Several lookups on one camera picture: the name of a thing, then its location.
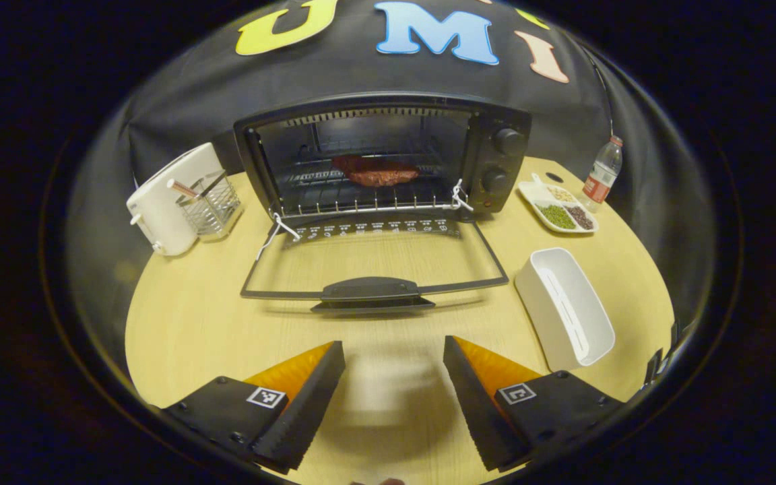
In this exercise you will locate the white rectangular tray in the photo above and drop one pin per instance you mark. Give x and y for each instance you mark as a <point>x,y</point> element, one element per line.
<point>543,296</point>

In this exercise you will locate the black backdrop cloth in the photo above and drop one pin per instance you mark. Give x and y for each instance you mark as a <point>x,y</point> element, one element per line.
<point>192,87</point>

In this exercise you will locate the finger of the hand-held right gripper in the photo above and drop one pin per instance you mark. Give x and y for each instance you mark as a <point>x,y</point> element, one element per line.
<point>652,367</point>

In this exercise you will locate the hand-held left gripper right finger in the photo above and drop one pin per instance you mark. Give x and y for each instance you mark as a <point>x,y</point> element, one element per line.
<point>479,404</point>

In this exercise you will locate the black table grommet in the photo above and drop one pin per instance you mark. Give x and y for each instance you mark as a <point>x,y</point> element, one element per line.
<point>554,177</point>

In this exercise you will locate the pale bean heap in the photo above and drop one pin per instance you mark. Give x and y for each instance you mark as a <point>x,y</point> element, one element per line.
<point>561,194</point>

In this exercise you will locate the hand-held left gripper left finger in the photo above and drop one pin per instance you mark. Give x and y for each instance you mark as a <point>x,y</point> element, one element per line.
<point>307,404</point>

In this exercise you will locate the dark red bean heap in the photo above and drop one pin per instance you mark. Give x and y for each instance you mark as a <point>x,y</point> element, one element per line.
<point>580,217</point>

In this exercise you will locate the red meat steak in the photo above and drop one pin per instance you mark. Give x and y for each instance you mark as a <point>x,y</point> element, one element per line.
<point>374,174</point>

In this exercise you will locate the white divided plate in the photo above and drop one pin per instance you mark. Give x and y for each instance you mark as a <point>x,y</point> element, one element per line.
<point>536,195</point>

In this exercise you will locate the green bean heap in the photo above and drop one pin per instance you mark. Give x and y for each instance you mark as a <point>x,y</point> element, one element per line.
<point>556,217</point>

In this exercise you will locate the black electric oven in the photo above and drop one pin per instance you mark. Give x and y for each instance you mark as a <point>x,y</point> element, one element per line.
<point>361,291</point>

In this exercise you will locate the clear plastic bottle red label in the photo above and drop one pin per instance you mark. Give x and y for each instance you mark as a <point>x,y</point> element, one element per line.
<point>600,182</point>

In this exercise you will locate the white toaster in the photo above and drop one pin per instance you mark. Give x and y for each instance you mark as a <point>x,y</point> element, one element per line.
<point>159,215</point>

